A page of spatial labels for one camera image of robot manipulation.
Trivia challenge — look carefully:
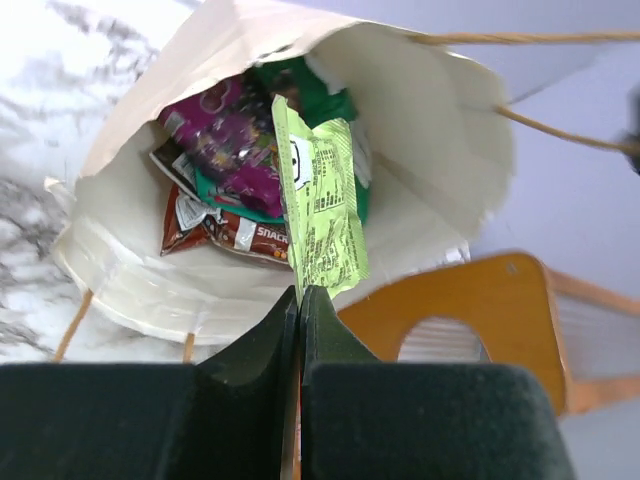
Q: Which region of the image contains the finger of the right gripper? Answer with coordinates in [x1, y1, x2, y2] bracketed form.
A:
[623, 87, 640, 175]

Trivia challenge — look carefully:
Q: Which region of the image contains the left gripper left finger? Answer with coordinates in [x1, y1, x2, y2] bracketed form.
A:
[1, 290, 297, 479]

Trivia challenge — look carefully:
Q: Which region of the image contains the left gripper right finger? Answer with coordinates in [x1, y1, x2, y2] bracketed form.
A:
[299, 286, 575, 480]

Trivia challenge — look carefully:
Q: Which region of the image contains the light green snack packet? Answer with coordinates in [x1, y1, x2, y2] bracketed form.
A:
[272, 95, 369, 301]

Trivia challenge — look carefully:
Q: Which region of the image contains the dark green snack bag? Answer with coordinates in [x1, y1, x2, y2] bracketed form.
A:
[194, 55, 371, 224]

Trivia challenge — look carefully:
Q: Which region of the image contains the wooden tiered rack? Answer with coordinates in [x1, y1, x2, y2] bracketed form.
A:
[339, 252, 639, 415]

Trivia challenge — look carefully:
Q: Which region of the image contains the purple snack packet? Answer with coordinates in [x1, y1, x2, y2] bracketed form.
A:
[158, 73, 283, 218]

